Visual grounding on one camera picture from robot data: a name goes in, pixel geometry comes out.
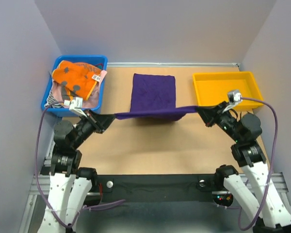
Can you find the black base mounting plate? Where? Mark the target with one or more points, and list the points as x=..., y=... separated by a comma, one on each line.
x=160, y=188

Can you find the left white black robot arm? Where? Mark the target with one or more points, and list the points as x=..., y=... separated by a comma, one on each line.
x=69, y=183

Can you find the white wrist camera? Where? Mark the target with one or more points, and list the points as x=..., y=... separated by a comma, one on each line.
x=75, y=106
x=234, y=98

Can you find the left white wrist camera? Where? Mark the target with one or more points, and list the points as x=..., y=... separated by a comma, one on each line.
x=75, y=106

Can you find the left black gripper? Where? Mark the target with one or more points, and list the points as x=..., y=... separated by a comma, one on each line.
x=100, y=122

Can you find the orange towel with grey spots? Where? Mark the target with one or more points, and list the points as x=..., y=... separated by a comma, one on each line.
x=75, y=77

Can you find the yellow plastic tray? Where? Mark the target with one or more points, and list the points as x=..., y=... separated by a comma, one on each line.
x=212, y=88

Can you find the blue plastic bin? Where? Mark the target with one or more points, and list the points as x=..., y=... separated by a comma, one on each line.
x=97, y=60

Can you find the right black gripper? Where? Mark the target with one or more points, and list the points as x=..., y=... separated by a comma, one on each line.
x=211, y=114

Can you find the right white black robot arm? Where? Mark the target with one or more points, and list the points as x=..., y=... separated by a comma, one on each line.
x=262, y=202

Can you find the pink towel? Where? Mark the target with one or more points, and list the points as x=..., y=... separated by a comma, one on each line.
x=92, y=97

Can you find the grey white striped towel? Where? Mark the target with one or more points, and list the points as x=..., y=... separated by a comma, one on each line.
x=52, y=102

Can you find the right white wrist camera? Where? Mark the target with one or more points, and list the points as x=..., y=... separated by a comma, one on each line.
x=234, y=98

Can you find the purple towel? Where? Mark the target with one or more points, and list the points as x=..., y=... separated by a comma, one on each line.
x=154, y=96

